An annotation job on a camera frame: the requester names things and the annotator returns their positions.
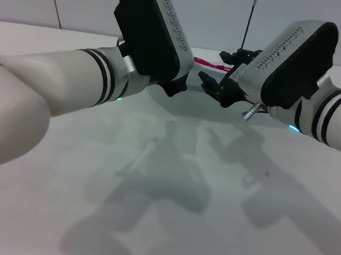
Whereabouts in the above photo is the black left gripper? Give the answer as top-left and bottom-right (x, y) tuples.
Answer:
(158, 71), (190, 99)

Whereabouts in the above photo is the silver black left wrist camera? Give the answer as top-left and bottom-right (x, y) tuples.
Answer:
(107, 0), (200, 87)

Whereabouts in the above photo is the transparent document bag red zipper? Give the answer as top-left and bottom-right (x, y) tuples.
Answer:
(187, 56), (236, 94)

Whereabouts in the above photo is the thin black wall cable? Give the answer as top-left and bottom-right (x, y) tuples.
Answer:
(240, 0), (259, 51)

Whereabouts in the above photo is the silver metal cable connector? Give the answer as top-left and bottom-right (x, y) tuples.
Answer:
(240, 100), (265, 123)

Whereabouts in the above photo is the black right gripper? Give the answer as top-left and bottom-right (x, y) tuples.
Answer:
(195, 44), (262, 111)

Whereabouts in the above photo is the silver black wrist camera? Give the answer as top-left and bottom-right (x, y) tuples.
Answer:
(234, 13), (340, 114)
(107, 0), (200, 87)

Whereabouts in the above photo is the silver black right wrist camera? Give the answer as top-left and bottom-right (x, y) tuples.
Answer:
(234, 13), (340, 114)

